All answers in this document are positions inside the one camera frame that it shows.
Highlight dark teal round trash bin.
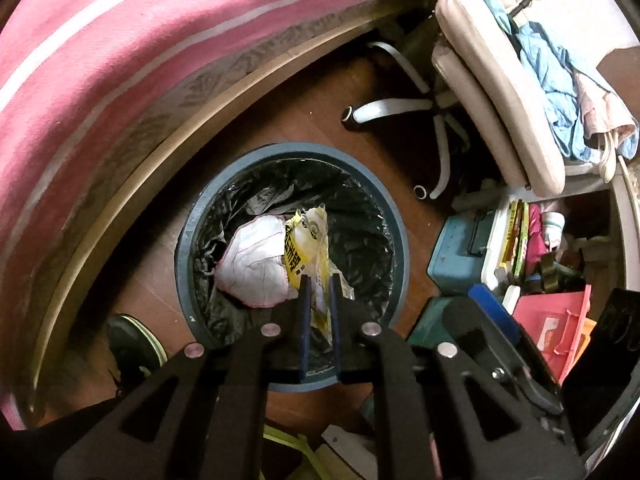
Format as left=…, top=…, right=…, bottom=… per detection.
left=175, top=142, right=411, bottom=393

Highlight teal storage box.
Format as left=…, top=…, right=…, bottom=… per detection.
left=427, top=207, right=511, bottom=296

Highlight pink striped bed sheet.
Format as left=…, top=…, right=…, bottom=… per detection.
left=0, top=0, right=451, bottom=431

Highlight white cup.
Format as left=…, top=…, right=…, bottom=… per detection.
left=542, top=211, right=566, bottom=251

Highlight dark green shoe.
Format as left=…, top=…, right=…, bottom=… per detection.
left=106, top=314, right=168, bottom=386

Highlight black plastic bin liner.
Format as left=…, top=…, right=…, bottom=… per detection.
left=197, top=160, right=396, bottom=351

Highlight yellow snack packet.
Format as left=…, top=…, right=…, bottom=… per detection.
left=284, top=204, right=346, bottom=348

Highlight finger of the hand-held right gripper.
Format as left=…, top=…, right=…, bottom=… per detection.
left=442, top=284, right=566, bottom=416

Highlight wooden bed frame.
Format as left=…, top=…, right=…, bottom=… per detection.
left=25, top=5, right=436, bottom=426

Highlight yellow and green books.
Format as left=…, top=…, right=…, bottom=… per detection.
left=500, top=200, right=531, bottom=277

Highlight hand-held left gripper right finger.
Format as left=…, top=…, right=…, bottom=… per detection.
left=327, top=275, right=586, bottom=480

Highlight yellow-green strap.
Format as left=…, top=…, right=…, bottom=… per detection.
left=264, top=425, right=333, bottom=480

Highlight crumpled white pink paper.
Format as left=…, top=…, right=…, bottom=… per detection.
left=212, top=215, right=296, bottom=308

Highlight beige office chair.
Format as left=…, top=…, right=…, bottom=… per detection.
left=342, top=0, right=640, bottom=201

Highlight light blue cloth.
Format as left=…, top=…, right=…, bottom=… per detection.
left=470, top=0, right=640, bottom=161

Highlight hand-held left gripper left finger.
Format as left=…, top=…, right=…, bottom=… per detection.
left=52, top=275, right=313, bottom=480

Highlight pale pink cloth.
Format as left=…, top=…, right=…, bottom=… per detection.
left=575, top=70, right=640, bottom=146

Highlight pink plastic basket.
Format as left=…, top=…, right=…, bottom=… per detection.
left=512, top=285, right=593, bottom=383

